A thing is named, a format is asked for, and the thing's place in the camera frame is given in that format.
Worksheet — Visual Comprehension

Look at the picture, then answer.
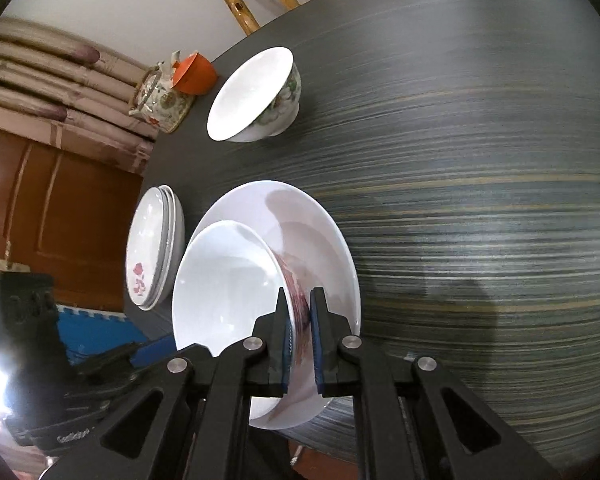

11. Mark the medium white floral plate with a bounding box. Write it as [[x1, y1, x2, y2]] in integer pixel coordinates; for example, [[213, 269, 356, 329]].
[[130, 186, 178, 309]]

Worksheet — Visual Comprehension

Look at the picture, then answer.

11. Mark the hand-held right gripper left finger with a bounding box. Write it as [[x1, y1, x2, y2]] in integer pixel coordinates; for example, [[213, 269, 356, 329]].
[[40, 287, 293, 480]]

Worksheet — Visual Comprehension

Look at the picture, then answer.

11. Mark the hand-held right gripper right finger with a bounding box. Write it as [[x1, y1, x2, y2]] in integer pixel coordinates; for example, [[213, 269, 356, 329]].
[[309, 286, 563, 480]]

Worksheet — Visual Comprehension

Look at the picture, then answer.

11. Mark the small white floral plate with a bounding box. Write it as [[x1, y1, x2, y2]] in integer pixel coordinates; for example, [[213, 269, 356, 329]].
[[126, 187, 172, 306]]

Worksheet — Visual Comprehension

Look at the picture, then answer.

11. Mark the large white floral plate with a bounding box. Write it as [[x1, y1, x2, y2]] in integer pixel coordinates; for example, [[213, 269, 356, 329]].
[[140, 185, 186, 312]]

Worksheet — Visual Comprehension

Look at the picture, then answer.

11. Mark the beige patterned curtain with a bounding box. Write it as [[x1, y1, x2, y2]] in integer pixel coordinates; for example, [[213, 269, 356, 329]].
[[0, 16, 156, 176]]

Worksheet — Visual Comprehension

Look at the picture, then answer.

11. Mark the white bowl red print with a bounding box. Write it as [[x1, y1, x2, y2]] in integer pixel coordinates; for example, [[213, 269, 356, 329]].
[[171, 220, 331, 431]]

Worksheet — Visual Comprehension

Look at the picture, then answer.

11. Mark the blue foam mat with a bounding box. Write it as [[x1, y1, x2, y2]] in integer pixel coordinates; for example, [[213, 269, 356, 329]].
[[0, 280, 176, 366]]

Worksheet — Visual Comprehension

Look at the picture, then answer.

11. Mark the white bowl green leaf print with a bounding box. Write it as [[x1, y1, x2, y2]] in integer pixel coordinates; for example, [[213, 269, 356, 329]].
[[206, 46, 302, 143]]

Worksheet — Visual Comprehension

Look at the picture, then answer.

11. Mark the floral ceramic teapot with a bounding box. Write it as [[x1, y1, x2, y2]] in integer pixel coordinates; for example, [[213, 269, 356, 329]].
[[127, 50, 196, 134]]

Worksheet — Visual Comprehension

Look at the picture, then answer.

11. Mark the large white bowl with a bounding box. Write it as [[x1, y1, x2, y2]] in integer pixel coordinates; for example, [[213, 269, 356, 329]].
[[185, 180, 362, 411]]

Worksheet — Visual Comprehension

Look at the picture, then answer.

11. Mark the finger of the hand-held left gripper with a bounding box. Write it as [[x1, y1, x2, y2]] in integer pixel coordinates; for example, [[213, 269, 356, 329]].
[[75, 341, 142, 377]]

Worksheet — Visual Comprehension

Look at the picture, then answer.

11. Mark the brown wooden door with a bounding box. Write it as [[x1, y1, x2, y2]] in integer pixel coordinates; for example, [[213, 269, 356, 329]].
[[0, 125, 146, 311]]

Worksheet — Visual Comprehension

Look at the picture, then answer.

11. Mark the orange lidded cup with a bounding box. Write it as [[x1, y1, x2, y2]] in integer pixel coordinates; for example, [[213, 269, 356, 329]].
[[172, 51, 218, 95]]

